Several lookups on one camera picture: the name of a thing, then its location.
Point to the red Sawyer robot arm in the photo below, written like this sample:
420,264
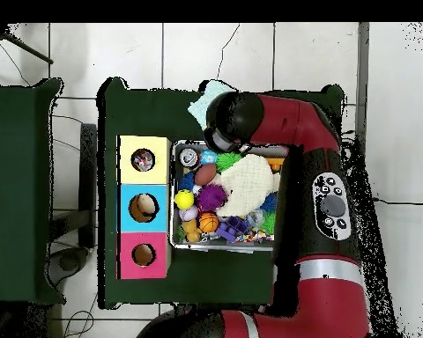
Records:
296,120

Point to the orange toy basketball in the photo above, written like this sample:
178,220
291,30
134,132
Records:
209,222

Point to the cream knitted cloth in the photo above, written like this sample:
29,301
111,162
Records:
247,184

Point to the wooden box with three holes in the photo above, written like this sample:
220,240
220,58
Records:
130,186

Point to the brown toy football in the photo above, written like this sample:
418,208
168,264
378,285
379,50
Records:
205,174

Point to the purple spiky ball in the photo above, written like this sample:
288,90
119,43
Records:
211,198

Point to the white multicolour print cloth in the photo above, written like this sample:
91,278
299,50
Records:
143,160

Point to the silver drink can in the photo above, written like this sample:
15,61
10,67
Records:
188,156

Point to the white ball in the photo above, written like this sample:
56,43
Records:
146,205

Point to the green cloth side table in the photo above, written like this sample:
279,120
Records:
17,204

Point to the mint green knitted cloth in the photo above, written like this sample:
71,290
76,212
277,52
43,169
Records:
201,105

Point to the yellow smiley face ball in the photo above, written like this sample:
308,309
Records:
184,199

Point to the green spiky ball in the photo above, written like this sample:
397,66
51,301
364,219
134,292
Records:
228,162

